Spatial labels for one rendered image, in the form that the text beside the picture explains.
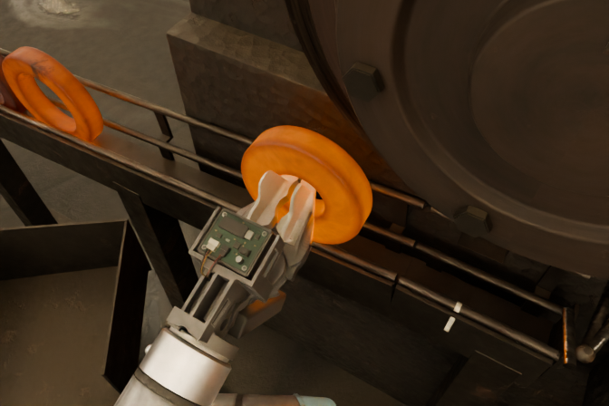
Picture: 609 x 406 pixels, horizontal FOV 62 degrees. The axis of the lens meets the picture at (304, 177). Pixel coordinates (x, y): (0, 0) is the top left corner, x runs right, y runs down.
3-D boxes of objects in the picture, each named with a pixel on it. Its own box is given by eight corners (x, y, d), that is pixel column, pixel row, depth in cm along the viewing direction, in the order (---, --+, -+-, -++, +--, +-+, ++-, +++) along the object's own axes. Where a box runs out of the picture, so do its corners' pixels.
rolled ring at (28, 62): (-15, 62, 86) (0, 51, 88) (57, 145, 96) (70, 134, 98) (32, 51, 74) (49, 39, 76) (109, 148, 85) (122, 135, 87)
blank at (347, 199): (245, 108, 56) (227, 126, 54) (374, 146, 50) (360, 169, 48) (265, 201, 67) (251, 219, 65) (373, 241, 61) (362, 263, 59)
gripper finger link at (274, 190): (302, 144, 52) (256, 220, 49) (310, 170, 57) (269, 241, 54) (276, 133, 53) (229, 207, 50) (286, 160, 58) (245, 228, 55)
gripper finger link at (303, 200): (329, 155, 51) (284, 234, 48) (334, 180, 56) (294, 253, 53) (302, 144, 52) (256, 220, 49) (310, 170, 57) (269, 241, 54)
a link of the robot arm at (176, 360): (220, 408, 49) (154, 366, 51) (245, 363, 50) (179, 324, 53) (193, 405, 42) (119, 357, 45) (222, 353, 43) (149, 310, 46)
